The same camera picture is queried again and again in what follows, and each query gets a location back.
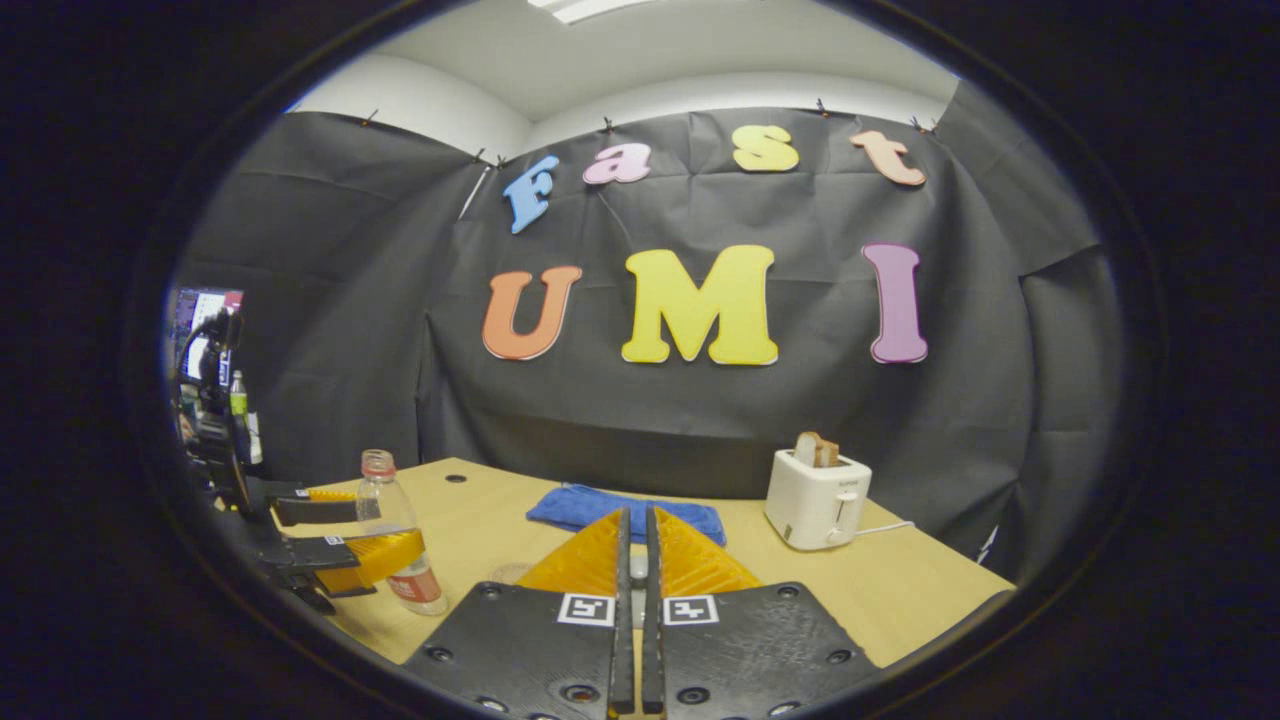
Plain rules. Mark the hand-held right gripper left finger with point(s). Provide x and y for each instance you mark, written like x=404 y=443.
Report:
x=624 y=640

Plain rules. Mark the white toaster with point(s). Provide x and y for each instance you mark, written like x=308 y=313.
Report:
x=815 y=505

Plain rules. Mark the blue folded towel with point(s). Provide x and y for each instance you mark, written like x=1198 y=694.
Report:
x=580 y=505

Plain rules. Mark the clear plastic water bottle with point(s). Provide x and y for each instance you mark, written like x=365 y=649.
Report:
x=395 y=510

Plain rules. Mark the computer monitor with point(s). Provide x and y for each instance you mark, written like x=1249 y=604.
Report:
x=205 y=300

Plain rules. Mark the green drink bottle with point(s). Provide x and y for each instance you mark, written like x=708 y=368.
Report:
x=240 y=410

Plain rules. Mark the ceiling light panel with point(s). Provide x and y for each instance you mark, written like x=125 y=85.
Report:
x=590 y=8

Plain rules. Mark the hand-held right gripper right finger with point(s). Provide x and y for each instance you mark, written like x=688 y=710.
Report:
x=652 y=640

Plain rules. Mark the bread slice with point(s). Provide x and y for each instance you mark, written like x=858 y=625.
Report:
x=815 y=450

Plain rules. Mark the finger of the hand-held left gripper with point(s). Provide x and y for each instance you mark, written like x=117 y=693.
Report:
x=315 y=510
x=330 y=553

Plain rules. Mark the black backdrop cloth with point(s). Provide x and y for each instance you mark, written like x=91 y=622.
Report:
x=700 y=420

